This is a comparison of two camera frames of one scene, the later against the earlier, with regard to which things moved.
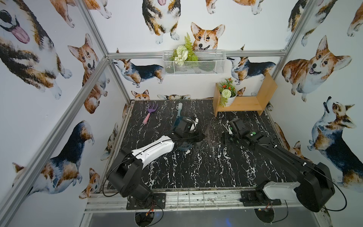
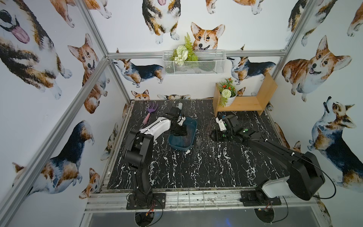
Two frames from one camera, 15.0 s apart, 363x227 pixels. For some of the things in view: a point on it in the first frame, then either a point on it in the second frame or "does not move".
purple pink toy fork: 150,109 does not move
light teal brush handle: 179,107 does not move
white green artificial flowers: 184,53 does not move
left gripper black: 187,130 to 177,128
